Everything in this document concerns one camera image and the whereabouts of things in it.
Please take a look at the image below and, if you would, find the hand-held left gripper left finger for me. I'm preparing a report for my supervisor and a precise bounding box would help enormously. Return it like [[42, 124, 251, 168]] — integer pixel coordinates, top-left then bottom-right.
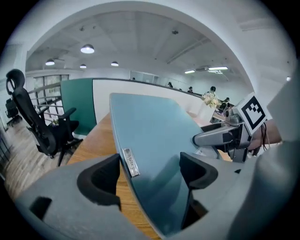
[[14, 153, 151, 240]]

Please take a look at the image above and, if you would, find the light blue box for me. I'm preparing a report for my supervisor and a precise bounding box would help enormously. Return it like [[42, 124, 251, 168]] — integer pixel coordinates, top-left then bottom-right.
[[109, 93, 221, 236]]

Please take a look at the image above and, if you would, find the green partition panel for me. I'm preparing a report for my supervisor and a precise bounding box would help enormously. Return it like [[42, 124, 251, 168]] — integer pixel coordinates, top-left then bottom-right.
[[60, 78, 98, 137]]

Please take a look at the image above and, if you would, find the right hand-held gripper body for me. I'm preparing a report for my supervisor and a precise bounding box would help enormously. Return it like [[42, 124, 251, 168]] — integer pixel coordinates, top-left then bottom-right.
[[222, 92, 268, 163]]

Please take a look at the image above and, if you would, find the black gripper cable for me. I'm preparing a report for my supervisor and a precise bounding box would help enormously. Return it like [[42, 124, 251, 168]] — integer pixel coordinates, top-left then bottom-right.
[[260, 120, 270, 152]]

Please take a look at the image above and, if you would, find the black office chair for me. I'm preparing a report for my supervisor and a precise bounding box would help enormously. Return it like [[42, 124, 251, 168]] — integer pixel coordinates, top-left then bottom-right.
[[6, 69, 84, 167]]

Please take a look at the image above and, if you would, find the person's right forearm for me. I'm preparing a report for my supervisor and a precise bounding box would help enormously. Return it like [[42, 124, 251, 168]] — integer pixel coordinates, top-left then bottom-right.
[[249, 118, 283, 151]]

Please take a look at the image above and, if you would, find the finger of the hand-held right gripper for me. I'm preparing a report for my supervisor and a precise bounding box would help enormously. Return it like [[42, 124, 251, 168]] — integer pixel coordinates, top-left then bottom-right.
[[192, 126, 235, 147], [201, 123, 232, 133]]

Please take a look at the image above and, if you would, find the white vase with flowers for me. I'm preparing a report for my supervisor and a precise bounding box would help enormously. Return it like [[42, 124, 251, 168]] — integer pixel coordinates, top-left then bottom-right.
[[198, 92, 222, 123]]

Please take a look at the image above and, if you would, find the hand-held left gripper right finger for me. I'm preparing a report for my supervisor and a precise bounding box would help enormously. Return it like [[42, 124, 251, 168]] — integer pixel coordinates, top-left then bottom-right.
[[168, 151, 256, 240]]

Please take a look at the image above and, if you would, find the wooden table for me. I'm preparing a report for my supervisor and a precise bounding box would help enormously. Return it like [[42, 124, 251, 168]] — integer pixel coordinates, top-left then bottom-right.
[[92, 78, 212, 120]]

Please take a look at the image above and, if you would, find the black metal railing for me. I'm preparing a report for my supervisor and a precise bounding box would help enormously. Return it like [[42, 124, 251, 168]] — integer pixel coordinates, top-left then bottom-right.
[[27, 81, 65, 123]]

